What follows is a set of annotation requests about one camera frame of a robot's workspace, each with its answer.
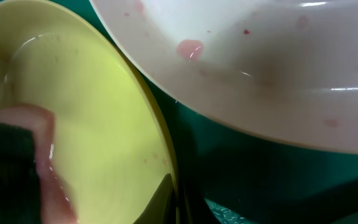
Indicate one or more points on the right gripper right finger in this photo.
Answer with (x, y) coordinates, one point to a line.
(260, 199)

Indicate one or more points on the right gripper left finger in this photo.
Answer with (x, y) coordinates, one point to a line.
(162, 206)

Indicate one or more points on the yellow-green plate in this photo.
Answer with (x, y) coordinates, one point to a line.
(112, 147)

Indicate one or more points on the white plate with red stain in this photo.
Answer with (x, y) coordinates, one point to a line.
(282, 70)

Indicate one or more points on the green and pink sponge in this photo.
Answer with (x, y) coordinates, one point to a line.
(28, 183)

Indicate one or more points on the teal plastic serving tray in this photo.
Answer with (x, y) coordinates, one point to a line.
(210, 151)

